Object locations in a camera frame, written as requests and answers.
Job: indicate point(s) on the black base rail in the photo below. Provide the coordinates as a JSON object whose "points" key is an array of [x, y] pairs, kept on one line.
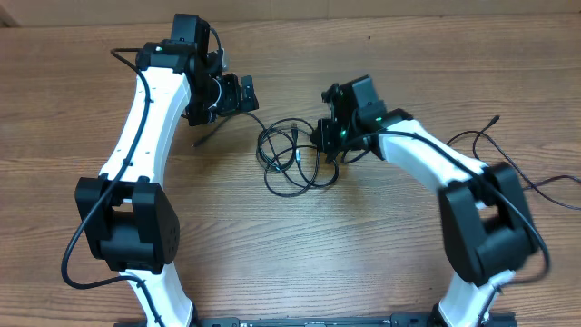
{"points": [[318, 321]]}

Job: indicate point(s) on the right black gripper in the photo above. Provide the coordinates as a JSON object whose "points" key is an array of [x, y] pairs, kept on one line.
{"points": [[323, 140]]}

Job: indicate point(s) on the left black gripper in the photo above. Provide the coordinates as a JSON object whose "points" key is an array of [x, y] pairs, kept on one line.
{"points": [[231, 103]]}

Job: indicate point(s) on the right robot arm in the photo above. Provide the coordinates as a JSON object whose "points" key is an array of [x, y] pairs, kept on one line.
{"points": [[486, 225]]}

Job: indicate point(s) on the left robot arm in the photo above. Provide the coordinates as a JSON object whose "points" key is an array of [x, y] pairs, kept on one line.
{"points": [[127, 218]]}

